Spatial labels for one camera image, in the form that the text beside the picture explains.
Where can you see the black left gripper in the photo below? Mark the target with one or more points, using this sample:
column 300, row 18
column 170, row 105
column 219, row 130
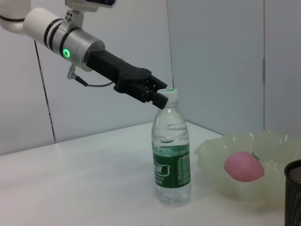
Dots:
column 117, row 73

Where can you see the clear green-label water bottle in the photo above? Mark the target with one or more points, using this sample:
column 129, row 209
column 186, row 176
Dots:
column 171, row 169

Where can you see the pink toy peach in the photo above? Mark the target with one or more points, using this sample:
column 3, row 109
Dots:
column 242, row 167

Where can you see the translucent green fruit plate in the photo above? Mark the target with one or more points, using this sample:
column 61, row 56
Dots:
column 211, row 153

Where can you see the black mesh pen holder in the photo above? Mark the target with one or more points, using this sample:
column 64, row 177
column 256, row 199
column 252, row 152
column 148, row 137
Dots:
column 294, row 200

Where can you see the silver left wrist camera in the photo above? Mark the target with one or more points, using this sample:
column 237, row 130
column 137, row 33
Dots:
column 94, row 2

